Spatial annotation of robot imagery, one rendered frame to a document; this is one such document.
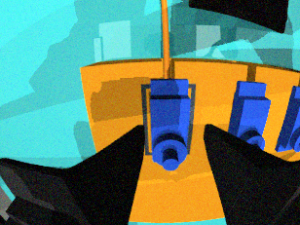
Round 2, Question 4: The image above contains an orange flat rectangular slab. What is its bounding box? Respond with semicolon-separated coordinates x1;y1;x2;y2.
80;57;300;223

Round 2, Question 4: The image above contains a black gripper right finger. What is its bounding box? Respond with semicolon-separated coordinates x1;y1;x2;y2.
203;124;300;225

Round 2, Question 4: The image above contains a blue micro servo with orange cable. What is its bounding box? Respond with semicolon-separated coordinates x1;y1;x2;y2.
150;0;190;171

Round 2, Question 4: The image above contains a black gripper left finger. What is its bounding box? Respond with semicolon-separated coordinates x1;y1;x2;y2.
0;125;145;225

